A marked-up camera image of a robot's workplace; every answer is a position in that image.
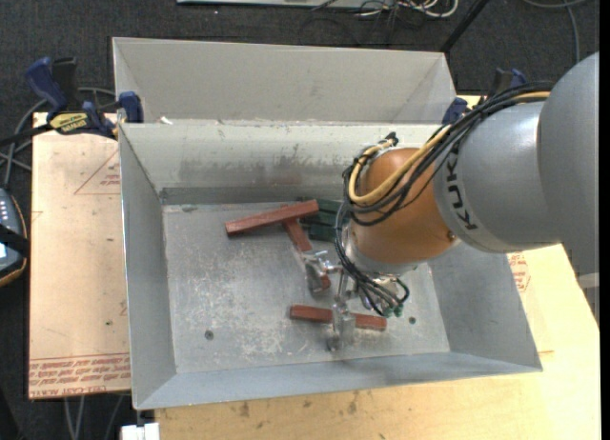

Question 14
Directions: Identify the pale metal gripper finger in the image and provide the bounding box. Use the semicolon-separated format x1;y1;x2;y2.
302;249;334;298
325;301;357;353

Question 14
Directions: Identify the red-brown flat block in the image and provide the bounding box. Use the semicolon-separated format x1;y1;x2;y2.
224;198;320;238
280;218;333;291
288;303;388;333

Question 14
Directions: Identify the grey metal bin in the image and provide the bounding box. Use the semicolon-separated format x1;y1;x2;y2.
112;36;544;411

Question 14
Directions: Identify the brown cardboard board red print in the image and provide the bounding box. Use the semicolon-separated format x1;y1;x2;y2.
28;111;557;401

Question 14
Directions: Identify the dark green flat block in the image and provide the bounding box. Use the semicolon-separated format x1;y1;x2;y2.
299;216;348;242
296;196;353;215

